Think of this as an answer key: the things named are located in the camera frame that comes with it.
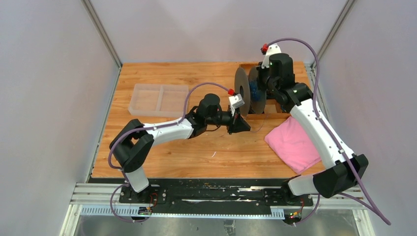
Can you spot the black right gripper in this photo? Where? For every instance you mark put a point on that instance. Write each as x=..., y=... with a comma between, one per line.
x=261, y=71

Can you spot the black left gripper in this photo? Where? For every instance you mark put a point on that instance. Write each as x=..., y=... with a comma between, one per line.
x=237, y=124

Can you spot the dark grey filament spool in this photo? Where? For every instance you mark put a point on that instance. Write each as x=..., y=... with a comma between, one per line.
x=248, y=86

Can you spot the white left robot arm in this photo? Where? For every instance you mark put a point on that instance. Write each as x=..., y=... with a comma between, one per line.
x=132, y=145

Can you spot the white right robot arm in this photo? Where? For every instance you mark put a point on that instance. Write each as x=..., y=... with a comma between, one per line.
x=344, y=168

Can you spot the wooden compartment organizer tray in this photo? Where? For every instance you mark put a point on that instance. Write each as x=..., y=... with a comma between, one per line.
x=271, y=106

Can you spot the pink cloth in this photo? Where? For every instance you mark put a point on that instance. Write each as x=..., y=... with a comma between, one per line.
x=293, y=146

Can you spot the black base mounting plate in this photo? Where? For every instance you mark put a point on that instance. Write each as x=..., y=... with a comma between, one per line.
x=213, y=196

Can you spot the clear plastic divided tray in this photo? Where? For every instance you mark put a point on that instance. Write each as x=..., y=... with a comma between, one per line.
x=158, y=100

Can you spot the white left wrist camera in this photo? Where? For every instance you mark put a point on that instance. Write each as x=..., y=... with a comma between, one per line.
x=235, y=103

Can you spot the aluminium corner frame post right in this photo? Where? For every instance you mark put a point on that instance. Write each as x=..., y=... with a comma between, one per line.
x=343, y=14

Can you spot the aluminium corner frame post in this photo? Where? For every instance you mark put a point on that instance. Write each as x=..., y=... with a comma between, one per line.
x=101, y=31
x=343, y=14

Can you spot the aluminium rail frame front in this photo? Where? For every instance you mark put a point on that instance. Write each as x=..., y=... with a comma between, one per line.
x=94, y=211

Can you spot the aluminium corner frame post left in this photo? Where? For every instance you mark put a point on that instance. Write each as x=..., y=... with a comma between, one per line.
x=101, y=31

